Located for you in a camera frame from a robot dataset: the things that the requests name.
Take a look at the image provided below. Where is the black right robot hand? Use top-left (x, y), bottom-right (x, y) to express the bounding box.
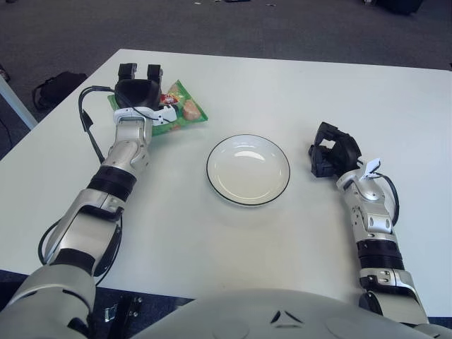
top-left (307, 121), bottom-right (363, 178)

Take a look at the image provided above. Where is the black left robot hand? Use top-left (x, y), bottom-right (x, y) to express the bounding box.
top-left (114, 63), bottom-right (176, 116)

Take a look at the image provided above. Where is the green snack chips bag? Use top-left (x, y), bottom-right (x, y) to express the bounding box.
top-left (107, 80), bottom-right (208, 137)

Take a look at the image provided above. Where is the white plate with black rim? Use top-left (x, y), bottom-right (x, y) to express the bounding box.
top-left (206, 133), bottom-right (291, 208)

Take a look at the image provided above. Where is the black backpack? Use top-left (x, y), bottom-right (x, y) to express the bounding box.
top-left (32, 71), bottom-right (88, 110)

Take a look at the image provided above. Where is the white neighbouring table edge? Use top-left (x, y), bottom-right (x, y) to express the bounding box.
top-left (0, 76), bottom-right (38, 130)

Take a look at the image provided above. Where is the black case on floor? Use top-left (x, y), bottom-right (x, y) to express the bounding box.
top-left (376, 0), bottom-right (424, 15)

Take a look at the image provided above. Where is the grey robot torso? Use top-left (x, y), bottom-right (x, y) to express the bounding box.
top-left (133, 287), bottom-right (452, 339)

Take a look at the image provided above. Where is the white right wrist mount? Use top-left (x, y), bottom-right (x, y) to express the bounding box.
top-left (362, 158), bottom-right (382, 181)

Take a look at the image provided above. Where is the white wrist mount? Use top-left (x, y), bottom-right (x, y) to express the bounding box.
top-left (362, 158), bottom-right (382, 181)
top-left (112, 105), bottom-right (176, 126)

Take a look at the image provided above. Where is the white left wrist mount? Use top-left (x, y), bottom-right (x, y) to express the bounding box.
top-left (112, 105), bottom-right (176, 126)

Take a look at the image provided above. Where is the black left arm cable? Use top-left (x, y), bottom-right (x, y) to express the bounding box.
top-left (38, 85), bottom-right (124, 280)

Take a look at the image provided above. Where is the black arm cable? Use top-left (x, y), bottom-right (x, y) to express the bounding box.
top-left (38, 85), bottom-right (124, 280)
top-left (374, 172), bottom-right (400, 234)

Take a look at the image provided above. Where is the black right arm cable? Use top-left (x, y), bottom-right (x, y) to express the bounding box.
top-left (374, 172), bottom-right (400, 234)

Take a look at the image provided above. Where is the metal bracket under table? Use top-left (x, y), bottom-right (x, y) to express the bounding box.
top-left (104, 295), bottom-right (144, 324)

